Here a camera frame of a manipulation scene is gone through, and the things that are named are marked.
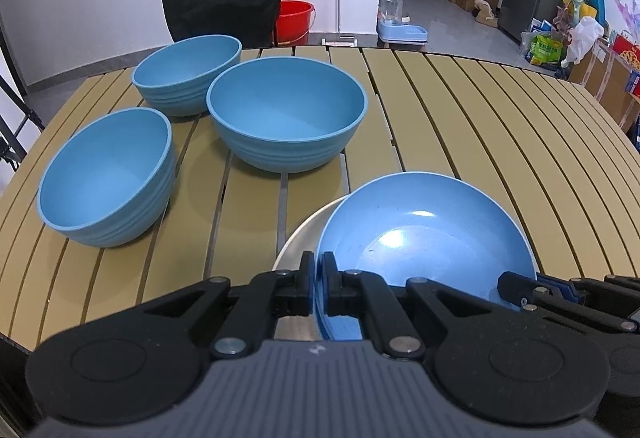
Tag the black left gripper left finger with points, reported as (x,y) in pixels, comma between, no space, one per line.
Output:
(252,311)

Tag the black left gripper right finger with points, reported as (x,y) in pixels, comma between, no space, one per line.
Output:
(368,298)

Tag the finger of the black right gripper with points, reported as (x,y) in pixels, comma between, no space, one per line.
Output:
(520,291)
(610,291)

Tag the blue plate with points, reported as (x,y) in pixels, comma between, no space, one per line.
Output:
(422,224)

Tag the large blue bowl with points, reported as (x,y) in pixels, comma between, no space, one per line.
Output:
(286,114)

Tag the white plate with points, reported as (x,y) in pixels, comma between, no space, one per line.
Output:
(304,238)

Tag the large cardboard box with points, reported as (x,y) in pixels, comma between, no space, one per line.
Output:
(612,81)

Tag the green pet food bag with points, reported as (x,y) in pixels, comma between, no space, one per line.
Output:
(546,49)

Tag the red gift box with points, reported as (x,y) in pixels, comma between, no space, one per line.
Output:
(625,46)

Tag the white plastic bag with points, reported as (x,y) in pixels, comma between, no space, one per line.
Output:
(581,39)

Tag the white mop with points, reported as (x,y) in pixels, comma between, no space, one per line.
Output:
(339,38)

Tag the blue pet water feeder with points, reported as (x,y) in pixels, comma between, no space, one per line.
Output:
(394,28)

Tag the red plastic bucket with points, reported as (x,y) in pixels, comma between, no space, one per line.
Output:
(294,22)

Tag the black metal rack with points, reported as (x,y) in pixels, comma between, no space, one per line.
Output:
(20,124)

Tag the black folding chair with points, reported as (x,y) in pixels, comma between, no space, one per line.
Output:
(252,22)

